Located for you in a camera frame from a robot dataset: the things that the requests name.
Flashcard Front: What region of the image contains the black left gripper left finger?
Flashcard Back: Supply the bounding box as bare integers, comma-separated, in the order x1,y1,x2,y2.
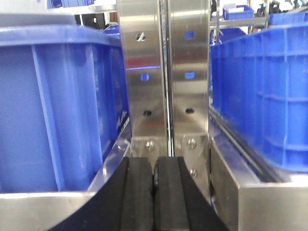
51,157,154,231

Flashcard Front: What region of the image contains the perforated steel rack post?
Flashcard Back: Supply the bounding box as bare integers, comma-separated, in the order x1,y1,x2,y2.
115,0,212,159

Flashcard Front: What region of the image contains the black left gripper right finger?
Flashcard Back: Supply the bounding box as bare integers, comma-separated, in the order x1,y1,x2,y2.
154,157,228,231

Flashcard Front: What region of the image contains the large blue plastic bin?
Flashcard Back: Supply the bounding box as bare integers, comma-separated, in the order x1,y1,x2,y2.
0,25,128,193

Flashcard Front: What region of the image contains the blue bin right side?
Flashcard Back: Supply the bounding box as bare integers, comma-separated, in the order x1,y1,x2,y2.
210,23,308,172

